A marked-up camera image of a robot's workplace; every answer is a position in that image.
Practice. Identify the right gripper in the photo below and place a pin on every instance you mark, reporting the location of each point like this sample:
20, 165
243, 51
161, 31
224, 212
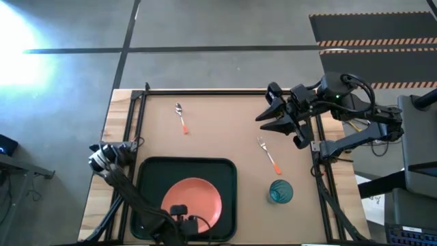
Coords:
302, 135

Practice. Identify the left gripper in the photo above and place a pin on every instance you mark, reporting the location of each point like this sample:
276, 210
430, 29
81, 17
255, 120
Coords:
189, 225

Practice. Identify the orange plate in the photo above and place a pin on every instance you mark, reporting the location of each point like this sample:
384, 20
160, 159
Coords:
194, 198

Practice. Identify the teal transparent plastic cup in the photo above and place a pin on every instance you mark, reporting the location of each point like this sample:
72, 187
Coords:
280, 192

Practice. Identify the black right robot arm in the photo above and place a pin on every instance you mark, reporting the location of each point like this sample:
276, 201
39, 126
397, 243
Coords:
362, 143

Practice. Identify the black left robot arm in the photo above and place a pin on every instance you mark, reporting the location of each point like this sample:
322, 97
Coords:
129, 191

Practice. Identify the dark green tray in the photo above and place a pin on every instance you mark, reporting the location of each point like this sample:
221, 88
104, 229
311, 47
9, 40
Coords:
153, 177

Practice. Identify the tan table mat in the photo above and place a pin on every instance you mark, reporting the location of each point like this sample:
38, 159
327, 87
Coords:
222, 136

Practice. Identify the white printed paper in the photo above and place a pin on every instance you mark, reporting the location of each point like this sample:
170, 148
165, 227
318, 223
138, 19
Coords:
373, 205

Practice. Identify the black floor mat orange stripes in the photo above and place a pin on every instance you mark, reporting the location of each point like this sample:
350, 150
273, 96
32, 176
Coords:
375, 27

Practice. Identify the grey desk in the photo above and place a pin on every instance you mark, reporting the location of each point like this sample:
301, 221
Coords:
418, 143

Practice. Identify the black blue equipment box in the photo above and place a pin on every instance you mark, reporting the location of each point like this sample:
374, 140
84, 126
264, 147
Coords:
409, 235

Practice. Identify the black device blue light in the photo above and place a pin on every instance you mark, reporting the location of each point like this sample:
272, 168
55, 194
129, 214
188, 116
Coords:
7, 145

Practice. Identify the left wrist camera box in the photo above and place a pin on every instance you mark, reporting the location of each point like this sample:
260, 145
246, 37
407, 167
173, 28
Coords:
178, 209

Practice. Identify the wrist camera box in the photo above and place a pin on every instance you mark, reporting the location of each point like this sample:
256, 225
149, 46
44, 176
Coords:
302, 97
178, 209

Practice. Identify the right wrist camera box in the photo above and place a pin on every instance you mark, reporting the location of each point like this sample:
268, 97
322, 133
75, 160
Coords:
302, 97

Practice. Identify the black aluminium table frame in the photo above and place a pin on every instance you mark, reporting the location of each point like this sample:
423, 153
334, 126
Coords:
205, 91

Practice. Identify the black post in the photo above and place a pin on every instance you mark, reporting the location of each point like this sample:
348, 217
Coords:
426, 99

